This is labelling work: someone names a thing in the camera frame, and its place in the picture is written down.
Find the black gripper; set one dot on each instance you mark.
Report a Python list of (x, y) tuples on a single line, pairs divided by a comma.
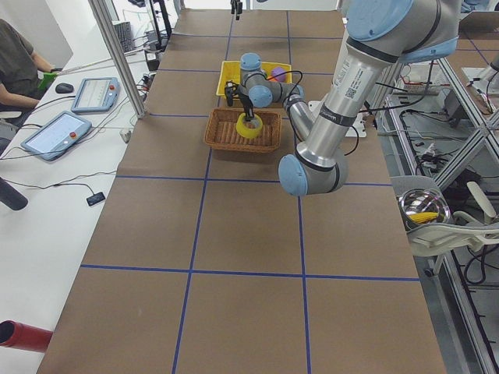
[(233, 7), (245, 104)]

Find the yellow clear tape roll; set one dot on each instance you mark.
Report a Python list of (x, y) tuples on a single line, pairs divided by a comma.
[(249, 128)]

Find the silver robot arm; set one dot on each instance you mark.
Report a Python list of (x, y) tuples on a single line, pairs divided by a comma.
[(378, 34)]

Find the brown wicker basket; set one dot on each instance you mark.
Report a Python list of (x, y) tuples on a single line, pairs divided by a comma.
[(221, 134)]

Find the yellow plastic basket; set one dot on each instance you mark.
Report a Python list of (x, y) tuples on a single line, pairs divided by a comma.
[(230, 70)]

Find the purple foam block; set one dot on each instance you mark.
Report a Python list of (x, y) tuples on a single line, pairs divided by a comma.
[(279, 74)]

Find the black keyboard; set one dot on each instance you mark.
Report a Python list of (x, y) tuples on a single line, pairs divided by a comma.
[(124, 34)]

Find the upper teach pendant tablet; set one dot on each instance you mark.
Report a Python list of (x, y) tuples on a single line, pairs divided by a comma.
[(96, 95)]

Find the teach pendant tablet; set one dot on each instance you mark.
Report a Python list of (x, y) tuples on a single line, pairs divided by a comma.
[(96, 95), (53, 139)]

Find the small black usb device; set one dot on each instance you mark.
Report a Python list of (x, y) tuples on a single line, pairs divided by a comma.
[(95, 199)]

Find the black computer mouse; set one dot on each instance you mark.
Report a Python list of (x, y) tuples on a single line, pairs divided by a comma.
[(64, 88)]

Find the steel bowl with corn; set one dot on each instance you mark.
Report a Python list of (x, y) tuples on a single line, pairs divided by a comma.
[(423, 206)]

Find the lower teach pendant tablet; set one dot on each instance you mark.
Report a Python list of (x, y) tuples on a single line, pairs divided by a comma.
[(53, 139)]

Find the seated person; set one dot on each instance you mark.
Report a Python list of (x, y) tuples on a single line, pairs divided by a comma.
[(20, 65)]

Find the red cylinder bottle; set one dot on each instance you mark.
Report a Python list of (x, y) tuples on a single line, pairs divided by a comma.
[(24, 337)]

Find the aluminium frame post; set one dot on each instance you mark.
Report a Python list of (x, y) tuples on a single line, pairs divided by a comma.
[(104, 22)]

